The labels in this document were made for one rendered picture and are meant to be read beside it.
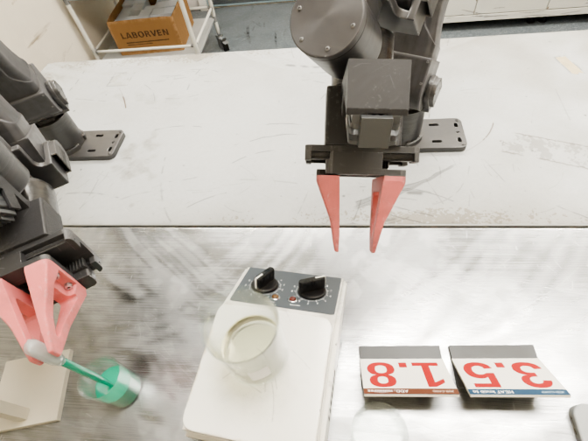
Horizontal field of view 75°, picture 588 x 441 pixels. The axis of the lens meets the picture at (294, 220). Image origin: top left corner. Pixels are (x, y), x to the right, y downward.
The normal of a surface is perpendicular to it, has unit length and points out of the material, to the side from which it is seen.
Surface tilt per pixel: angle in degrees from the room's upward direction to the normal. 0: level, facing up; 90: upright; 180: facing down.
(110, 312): 0
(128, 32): 91
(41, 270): 23
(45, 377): 0
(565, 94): 0
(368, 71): 41
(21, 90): 109
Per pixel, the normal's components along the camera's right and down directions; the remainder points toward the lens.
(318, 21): -0.42, 0.06
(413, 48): -0.48, 0.27
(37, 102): 0.47, 0.84
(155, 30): -0.02, 0.82
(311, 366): -0.11, -0.59
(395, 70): -0.04, 0.08
